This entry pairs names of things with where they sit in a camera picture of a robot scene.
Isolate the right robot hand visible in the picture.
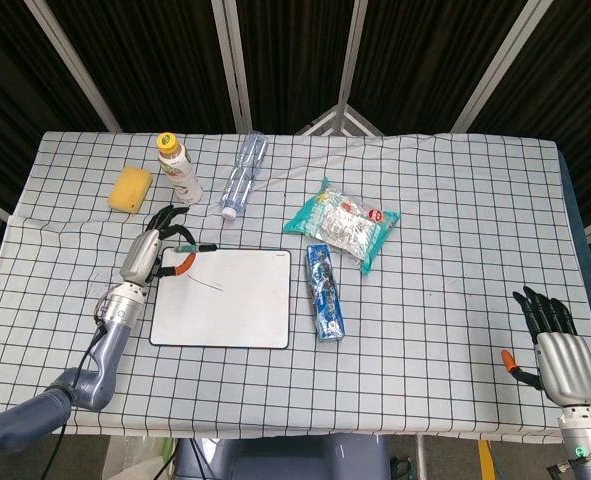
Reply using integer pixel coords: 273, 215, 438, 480
501, 285, 591, 407

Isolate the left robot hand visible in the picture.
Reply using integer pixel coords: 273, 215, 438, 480
119, 203, 196, 285

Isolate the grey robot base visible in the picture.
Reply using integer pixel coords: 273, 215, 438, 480
173, 433, 392, 480

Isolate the yellow sponge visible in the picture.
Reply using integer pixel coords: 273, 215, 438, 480
107, 167, 154, 214

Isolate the yellow capped drink bottle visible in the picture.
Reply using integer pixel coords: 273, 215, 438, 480
155, 131, 204, 205

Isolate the clear plastic water bottle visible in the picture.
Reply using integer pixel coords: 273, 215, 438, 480
219, 130, 270, 221

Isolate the checkered white tablecloth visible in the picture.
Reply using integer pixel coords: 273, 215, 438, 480
0, 130, 591, 444

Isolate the black folding screen panel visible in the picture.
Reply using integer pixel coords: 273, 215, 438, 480
0, 0, 591, 221

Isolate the blue cookie pack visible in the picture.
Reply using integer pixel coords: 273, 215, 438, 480
305, 244, 348, 343

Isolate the teal snack bag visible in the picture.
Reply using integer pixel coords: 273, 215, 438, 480
282, 177, 402, 276

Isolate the white dry-erase board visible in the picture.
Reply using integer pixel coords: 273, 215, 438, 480
148, 246, 293, 349

